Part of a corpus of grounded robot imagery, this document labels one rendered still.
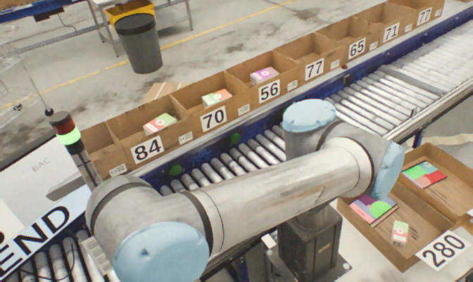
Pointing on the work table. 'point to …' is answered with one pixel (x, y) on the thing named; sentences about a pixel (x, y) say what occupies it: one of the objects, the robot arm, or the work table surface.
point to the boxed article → (399, 234)
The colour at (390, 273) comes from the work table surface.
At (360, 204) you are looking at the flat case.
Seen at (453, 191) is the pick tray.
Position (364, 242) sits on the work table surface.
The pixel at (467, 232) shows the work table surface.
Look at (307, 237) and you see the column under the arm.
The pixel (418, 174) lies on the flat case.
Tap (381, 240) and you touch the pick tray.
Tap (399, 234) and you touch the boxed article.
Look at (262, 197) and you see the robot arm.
